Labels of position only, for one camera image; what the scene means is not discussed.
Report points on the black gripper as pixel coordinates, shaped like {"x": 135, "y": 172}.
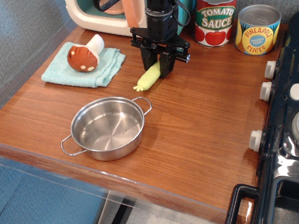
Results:
{"x": 161, "y": 37}

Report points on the spoon with yellow-green handle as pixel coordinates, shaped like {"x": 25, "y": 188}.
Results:
{"x": 148, "y": 78}

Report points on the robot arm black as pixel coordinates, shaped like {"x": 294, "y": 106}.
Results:
{"x": 161, "y": 5}

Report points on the teal toy microwave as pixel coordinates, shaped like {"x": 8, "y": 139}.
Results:
{"x": 118, "y": 20}

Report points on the brown toy mushroom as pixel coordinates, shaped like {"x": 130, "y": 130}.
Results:
{"x": 85, "y": 58}

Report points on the tomato sauce can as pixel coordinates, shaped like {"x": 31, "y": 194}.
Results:
{"x": 213, "y": 21}

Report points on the pineapple slices can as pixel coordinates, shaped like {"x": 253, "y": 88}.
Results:
{"x": 257, "y": 29}

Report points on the black toy stove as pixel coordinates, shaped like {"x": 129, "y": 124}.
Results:
{"x": 276, "y": 198}

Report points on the silver pot with handles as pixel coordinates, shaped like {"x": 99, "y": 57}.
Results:
{"x": 107, "y": 129}

